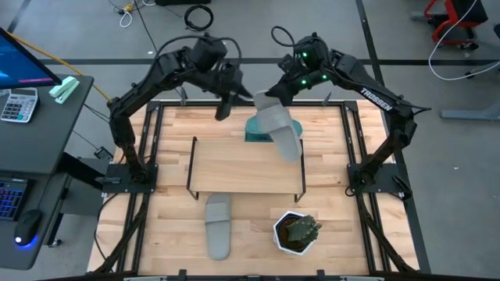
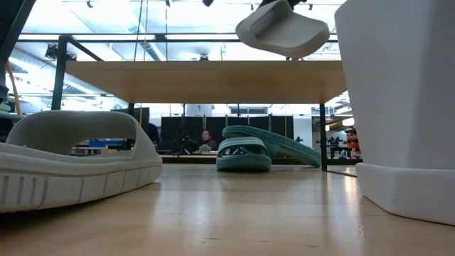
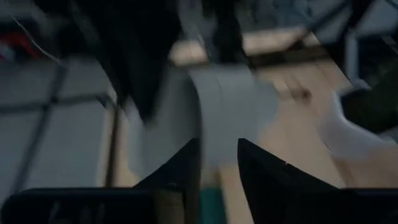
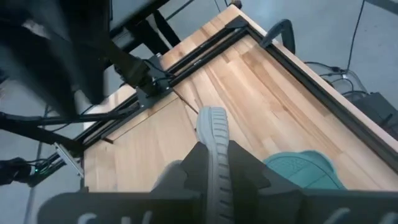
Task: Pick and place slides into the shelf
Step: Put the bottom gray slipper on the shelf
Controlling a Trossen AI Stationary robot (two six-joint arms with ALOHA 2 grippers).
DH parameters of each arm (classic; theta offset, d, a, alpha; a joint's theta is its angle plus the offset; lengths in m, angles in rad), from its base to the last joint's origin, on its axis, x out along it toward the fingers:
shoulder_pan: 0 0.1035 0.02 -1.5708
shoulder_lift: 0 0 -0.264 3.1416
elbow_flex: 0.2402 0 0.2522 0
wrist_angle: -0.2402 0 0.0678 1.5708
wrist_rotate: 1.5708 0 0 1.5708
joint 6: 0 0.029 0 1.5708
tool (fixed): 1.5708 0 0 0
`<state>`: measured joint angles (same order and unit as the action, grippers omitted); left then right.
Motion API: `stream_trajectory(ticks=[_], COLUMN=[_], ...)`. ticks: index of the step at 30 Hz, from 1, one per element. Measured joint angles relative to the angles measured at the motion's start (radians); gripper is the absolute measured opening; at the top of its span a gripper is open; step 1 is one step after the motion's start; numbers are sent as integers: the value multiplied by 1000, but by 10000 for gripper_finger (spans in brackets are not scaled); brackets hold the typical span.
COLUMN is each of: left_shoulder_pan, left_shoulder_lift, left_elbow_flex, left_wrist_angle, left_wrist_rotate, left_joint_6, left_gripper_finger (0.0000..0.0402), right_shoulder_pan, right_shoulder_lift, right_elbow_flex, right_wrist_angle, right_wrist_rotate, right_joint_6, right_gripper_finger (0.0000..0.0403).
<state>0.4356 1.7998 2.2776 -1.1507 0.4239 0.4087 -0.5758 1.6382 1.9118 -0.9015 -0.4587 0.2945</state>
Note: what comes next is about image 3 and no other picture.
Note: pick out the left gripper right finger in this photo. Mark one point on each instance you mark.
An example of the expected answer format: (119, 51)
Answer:
(280, 193)

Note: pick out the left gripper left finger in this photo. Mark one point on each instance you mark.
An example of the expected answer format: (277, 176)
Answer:
(174, 174)

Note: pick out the white planter pot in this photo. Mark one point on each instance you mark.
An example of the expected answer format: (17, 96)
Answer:
(345, 140)

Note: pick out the grey slide sandal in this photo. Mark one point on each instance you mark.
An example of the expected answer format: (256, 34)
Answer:
(227, 109)

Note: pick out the black table frame rail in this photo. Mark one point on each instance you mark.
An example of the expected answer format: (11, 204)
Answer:
(110, 140)

